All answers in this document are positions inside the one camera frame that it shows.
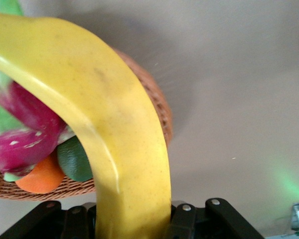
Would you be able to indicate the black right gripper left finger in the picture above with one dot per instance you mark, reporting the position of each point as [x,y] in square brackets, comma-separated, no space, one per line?
[64,224]

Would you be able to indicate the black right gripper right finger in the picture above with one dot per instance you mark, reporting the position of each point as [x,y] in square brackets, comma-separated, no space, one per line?
[209,224]

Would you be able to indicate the yellow banana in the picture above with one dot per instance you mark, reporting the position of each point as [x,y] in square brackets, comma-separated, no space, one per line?
[102,99]

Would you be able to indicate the orange fruit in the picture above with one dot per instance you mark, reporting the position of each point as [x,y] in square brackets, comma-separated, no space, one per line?
[40,179]

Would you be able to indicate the green avocado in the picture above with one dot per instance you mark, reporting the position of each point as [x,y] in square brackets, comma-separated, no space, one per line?
[72,159]

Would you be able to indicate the pink dragon fruit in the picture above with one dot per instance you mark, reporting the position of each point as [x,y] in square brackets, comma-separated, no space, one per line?
[27,139]

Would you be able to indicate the brown wicker basket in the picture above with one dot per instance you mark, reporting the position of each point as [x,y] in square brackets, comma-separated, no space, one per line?
[162,112]

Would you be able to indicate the table cover cloth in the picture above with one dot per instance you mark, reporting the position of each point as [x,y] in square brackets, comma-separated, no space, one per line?
[239,99]

